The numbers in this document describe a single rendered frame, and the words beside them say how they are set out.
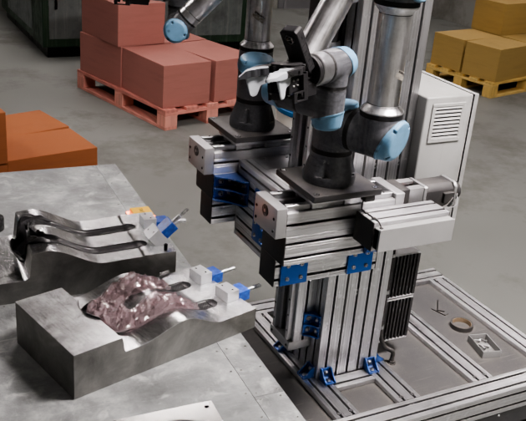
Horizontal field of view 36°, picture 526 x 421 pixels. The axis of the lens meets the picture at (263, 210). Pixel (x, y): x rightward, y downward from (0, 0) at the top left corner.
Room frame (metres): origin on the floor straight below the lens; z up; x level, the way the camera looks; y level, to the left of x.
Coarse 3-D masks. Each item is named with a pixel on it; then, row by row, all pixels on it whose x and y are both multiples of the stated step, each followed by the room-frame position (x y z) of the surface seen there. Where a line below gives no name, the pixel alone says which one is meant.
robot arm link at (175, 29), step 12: (192, 0) 2.58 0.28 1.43; (204, 0) 2.57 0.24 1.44; (216, 0) 2.58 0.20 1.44; (180, 12) 2.58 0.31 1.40; (192, 12) 2.57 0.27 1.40; (204, 12) 2.58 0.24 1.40; (168, 24) 2.55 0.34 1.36; (180, 24) 2.55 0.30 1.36; (192, 24) 2.58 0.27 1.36; (168, 36) 2.55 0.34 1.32; (180, 36) 2.55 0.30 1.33
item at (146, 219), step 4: (144, 212) 2.10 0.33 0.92; (148, 212) 2.10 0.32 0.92; (140, 216) 2.08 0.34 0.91; (144, 216) 2.07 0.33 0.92; (148, 216) 2.08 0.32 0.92; (152, 216) 2.08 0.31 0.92; (156, 216) 2.11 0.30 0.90; (160, 216) 2.11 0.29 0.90; (164, 216) 2.11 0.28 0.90; (140, 220) 2.08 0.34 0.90; (144, 220) 2.05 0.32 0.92; (148, 220) 2.06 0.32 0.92; (152, 220) 2.06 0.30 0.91; (156, 220) 2.07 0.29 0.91; (160, 220) 2.09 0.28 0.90; (180, 220) 2.12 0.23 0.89; (184, 220) 2.12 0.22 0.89; (140, 224) 2.08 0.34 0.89; (144, 224) 2.05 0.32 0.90; (148, 224) 2.06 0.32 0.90; (156, 224) 2.07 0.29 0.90; (144, 228) 2.05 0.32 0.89
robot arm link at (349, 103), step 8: (352, 104) 2.14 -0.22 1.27; (352, 112) 2.13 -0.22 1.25; (344, 120) 2.11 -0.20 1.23; (344, 128) 2.10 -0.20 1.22; (312, 136) 2.18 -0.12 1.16; (320, 136) 2.14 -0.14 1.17; (328, 136) 2.12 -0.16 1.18; (336, 136) 2.11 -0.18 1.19; (344, 136) 2.09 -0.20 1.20; (312, 144) 2.17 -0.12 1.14; (320, 144) 2.14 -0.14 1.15; (328, 144) 2.12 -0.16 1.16; (336, 144) 2.12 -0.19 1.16; (344, 144) 2.10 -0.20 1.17; (336, 152) 2.12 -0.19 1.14; (344, 152) 2.13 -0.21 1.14
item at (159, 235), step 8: (176, 216) 2.00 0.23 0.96; (152, 224) 2.00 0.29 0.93; (160, 224) 2.00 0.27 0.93; (168, 224) 1.98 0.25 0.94; (144, 232) 1.98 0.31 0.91; (152, 232) 1.96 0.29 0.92; (160, 232) 1.96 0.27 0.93; (168, 232) 1.97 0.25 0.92; (152, 240) 1.95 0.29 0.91; (160, 240) 1.96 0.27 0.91; (168, 240) 1.97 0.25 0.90
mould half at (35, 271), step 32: (64, 224) 2.01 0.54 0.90; (96, 224) 2.07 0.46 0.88; (0, 256) 1.87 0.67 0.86; (32, 256) 1.77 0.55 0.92; (64, 256) 1.80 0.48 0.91; (96, 256) 1.87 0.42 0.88; (128, 256) 1.89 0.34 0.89; (160, 256) 1.92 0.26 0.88; (0, 288) 1.73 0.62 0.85; (32, 288) 1.77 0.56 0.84; (64, 288) 1.80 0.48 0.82
